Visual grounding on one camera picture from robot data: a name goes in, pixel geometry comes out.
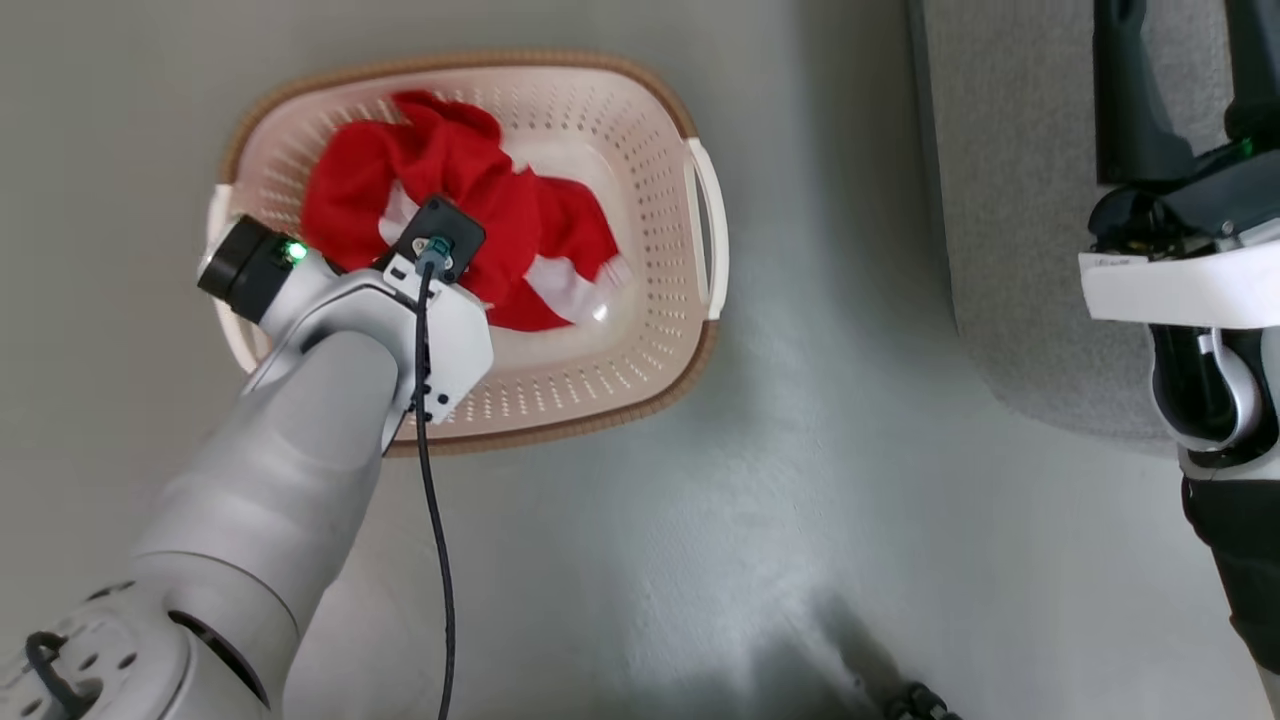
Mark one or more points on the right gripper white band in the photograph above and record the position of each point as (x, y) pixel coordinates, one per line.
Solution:
(1180, 285)

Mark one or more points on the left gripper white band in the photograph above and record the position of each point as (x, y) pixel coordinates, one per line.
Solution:
(450, 340)

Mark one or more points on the red and white garment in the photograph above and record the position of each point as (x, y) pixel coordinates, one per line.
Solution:
(450, 160)

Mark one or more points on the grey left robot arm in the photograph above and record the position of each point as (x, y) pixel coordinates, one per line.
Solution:
(270, 480)

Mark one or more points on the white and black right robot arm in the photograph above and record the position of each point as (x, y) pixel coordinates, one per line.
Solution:
(1235, 520)

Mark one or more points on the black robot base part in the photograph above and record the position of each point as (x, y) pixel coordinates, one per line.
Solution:
(920, 703)

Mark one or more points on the grey fabric sofa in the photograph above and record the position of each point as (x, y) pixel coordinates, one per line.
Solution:
(1020, 250)

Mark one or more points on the cream laundry basket brown rim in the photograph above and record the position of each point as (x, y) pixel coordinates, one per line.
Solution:
(640, 330)

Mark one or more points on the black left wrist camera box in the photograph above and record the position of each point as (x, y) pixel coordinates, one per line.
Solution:
(445, 222)

